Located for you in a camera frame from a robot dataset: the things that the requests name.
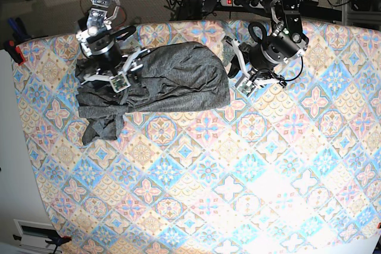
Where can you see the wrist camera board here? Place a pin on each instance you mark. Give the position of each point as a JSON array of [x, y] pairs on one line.
[[119, 82], [246, 87]]

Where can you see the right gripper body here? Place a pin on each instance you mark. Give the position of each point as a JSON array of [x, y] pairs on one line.
[[128, 64]]

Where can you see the patterned tile tablecloth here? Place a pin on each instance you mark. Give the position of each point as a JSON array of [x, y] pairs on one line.
[[280, 171]]

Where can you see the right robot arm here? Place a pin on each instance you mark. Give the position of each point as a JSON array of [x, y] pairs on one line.
[[100, 44]]

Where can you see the white tray lower left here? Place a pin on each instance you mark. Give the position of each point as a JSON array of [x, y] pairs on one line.
[[33, 235]]

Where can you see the white power strip red switch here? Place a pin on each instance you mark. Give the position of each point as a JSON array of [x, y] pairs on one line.
[[236, 3]]

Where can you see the grey t-shirt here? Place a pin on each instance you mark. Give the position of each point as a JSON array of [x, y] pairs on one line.
[[184, 77]]

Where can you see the red black clamp upper left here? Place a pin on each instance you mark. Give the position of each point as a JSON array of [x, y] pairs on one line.
[[14, 51]]

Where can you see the black orange clamp lower left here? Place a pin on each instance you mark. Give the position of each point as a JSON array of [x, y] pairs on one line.
[[58, 241]]

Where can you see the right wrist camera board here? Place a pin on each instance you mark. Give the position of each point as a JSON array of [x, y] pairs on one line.
[[119, 82]]

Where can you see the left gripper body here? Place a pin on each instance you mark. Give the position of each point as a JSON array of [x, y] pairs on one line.
[[254, 66]]

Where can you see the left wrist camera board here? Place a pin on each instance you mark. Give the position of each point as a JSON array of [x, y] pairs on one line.
[[246, 87]]

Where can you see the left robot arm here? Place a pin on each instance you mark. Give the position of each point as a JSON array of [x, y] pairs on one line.
[[285, 42]]

